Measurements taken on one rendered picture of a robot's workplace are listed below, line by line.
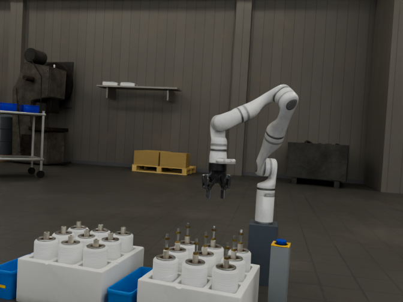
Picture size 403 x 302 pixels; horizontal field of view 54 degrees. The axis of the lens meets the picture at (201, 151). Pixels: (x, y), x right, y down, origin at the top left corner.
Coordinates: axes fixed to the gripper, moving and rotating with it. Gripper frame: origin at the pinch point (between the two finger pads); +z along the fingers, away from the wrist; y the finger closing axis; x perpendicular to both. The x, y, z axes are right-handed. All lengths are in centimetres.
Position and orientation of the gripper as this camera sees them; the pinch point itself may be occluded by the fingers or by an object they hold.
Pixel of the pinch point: (215, 195)
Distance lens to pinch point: 170.7
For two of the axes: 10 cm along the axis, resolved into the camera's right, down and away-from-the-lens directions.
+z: -0.6, 10.0, 0.3
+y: -8.7, -0.3, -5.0
